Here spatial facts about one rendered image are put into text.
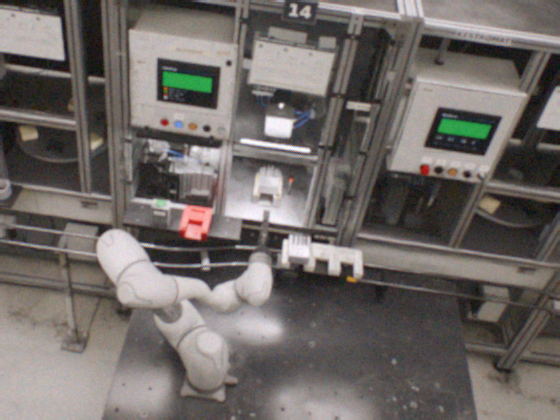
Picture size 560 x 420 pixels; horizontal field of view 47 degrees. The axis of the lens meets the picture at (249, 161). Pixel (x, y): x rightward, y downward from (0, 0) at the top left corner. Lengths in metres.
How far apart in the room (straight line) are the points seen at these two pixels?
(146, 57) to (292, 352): 1.39
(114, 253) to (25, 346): 1.67
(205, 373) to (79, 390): 1.12
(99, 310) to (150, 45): 1.80
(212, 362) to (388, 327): 0.92
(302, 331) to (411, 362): 0.49
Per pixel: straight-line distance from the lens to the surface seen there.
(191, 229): 2.93
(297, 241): 2.92
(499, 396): 3.93
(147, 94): 2.63
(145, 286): 2.04
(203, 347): 2.52
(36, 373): 3.63
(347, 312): 3.06
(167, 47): 2.49
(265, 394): 2.76
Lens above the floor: 3.07
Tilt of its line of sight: 41 degrees down
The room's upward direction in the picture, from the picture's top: 8 degrees clockwise
